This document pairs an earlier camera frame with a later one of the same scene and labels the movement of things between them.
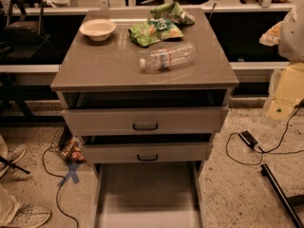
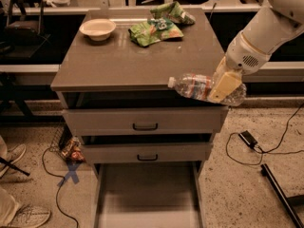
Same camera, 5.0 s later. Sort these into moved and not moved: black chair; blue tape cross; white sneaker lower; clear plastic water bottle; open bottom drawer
Moved: clear plastic water bottle
Not moved: black chair; white sneaker lower; blue tape cross; open bottom drawer
